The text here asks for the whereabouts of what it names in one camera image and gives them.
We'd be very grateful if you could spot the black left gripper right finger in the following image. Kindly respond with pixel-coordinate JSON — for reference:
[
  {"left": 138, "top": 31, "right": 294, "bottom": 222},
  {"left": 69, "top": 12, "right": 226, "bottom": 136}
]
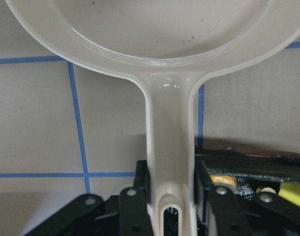
[{"left": 194, "top": 161, "right": 300, "bottom": 236}]

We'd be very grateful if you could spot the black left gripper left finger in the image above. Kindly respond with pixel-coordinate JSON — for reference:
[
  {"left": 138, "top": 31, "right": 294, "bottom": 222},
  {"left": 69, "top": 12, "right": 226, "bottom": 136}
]
[{"left": 27, "top": 161, "right": 154, "bottom": 236}]

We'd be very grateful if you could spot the black lined trash bin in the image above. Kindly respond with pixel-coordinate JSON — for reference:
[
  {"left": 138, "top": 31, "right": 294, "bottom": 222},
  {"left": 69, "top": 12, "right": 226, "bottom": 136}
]
[{"left": 195, "top": 147, "right": 300, "bottom": 200}]

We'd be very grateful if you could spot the pale bread slice toy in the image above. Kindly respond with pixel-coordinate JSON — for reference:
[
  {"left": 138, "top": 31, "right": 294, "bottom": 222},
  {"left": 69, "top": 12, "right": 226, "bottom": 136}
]
[{"left": 256, "top": 187, "right": 276, "bottom": 194}]

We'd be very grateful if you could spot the yellow sponge piece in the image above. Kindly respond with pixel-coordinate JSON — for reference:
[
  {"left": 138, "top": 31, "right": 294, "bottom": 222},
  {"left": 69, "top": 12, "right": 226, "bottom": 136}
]
[{"left": 278, "top": 183, "right": 300, "bottom": 207}]

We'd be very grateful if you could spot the beige plastic dustpan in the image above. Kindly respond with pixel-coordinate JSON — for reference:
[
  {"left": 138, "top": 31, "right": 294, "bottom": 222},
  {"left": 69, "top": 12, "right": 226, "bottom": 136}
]
[{"left": 7, "top": 0, "right": 300, "bottom": 236}]

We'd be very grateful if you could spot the orange potato-like toy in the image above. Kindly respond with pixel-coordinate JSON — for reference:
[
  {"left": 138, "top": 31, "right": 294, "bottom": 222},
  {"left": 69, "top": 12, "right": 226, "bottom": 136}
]
[{"left": 210, "top": 175, "right": 237, "bottom": 188}]

